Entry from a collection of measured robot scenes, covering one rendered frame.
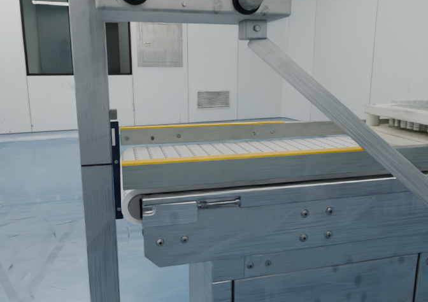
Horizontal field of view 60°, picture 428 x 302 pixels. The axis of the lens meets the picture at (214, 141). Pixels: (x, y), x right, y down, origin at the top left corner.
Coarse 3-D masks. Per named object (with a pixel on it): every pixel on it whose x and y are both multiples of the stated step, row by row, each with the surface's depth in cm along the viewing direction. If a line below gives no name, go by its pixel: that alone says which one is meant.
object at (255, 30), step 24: (240, 24) 48; (264, 24) 46; (264, 48) 47; (288, 72) 47; (312, 96) 46; (336, 120) 46; (360, 120) 45; (360, 144) 45; (384, 144) 44; (408, 168) 44
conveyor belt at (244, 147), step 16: (192, 144) 74; (208, 144) 74; (224, 144) 74; (240, 144) 74; (256, 144) 74; (272, 144) 74; (288, 144) 74; (304, 144) 74; (320, 144) 74; (336, 144) 74; (352, 144) 74; (128, 160) 63; (304, 176) 53; (320, 176) 54; (336, 176) 55; (128, 192) 48; (144, 192) 48; (160, 192) 58
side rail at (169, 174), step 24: (144, 168) 46; (168, 168) 46; (192, 168) 47; (216, 168) 48; (240, 168) 49; (264, 168) 50; (288, 168) 50; (312, 168) 51; (336, 168) 52; (360, 168) 53; (384, 168) 54
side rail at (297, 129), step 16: (160, 128) 72; (176, 128) 73; (192, 128) 74; (208, 128) 75; (224, 128) 76; (240, 128) 76; (256, 128) 77; (272, 128) 78; (288, 128) 79; (304, 128) 80; (320, 128) 81; (336, 128) 82; (128, 144) 71; (144, 144) 72
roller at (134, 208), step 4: (136, 196) 47; (140, 196) 47; (132, 200) 47; (136, 200) 47; (140, 200) 47; (128, 204) 48; (132, 204) 47; (136, 204) 47; (140, 204) 47; (128, 208) 48; (132, 208) 47; (136, 208) 47; (140, 208) 47; (132, 212) 47; (136, 212) 48; (140, 212) 48; (132, 216) 47; (136, 216) 48; (140, 216) 48
